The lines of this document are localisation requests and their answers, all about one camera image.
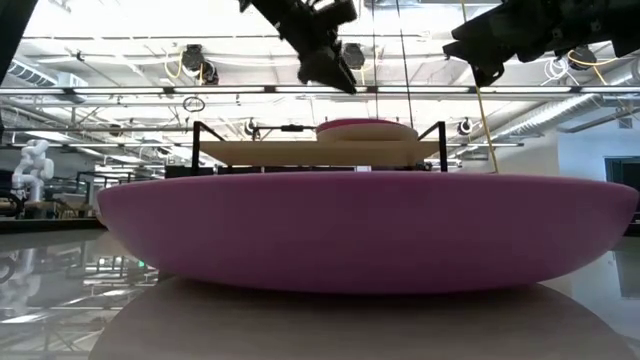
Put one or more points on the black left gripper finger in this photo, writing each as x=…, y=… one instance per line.
x=320, y=65
x=342, y=82

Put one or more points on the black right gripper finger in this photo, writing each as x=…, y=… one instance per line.
x=480, y=32
x=480, y=62

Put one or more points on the hot pink plate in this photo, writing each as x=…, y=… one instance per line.
x=350, y=121

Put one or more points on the pale peach plate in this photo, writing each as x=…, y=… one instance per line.
x=367, y=133

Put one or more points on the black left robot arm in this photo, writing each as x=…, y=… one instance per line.
x=250, y=4

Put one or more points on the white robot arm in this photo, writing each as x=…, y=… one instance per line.
x=32, y=167

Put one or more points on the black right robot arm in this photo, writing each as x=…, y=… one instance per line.
x=630, y=25

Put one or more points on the wooden shelf with black legs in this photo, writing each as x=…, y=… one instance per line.
x=280, y=152

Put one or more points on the purple plate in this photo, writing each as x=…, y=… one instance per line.
x=365, y=230

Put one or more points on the dark door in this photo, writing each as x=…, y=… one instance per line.
x=622, y=185

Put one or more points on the white air vent unit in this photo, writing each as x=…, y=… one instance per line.
x=30, y=75

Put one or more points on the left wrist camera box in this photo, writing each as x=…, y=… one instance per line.
x=342, y=10

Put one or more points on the silver ventilation duct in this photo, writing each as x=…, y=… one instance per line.
x=565, y=112

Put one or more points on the black aluminium rig frame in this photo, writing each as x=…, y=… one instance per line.
x=12, y=25

